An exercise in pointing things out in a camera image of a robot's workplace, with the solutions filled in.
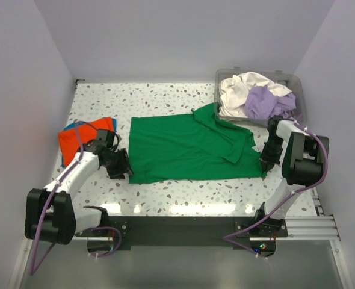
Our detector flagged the green t shirt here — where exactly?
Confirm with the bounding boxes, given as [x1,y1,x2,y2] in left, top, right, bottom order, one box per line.
[129,104,266,184]

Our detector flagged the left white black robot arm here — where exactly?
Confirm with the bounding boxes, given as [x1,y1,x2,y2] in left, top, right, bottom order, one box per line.
[25,129,134,244]

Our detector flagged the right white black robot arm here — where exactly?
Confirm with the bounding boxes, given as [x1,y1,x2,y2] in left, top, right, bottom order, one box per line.
[255,116,330,225]

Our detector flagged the folded blue t shirt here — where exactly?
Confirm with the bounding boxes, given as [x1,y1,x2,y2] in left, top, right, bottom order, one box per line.
[58,117,117,168]

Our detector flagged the lavender crumpled t shirt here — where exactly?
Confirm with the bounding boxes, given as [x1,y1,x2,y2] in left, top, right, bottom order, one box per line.
[244,86,296,120]

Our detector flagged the folded orange t shirt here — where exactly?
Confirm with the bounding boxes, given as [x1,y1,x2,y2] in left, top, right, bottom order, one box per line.
[58,117,116,165]

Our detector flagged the clear plastic bin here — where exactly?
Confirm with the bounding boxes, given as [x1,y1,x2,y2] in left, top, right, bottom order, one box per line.
[214,69,307,126]

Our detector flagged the white crumpled t shirt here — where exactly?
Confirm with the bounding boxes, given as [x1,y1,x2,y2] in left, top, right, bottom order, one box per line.
[219,72,292,118]

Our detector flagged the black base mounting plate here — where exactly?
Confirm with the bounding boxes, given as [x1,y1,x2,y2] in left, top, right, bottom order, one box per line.
[76,216,288,256]

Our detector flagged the aluminium frame rail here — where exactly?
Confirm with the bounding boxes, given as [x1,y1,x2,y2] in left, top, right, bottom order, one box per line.
[71,216,339,241]

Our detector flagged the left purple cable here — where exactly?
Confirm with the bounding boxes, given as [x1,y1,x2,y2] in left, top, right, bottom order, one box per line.
[29,121,123,276]

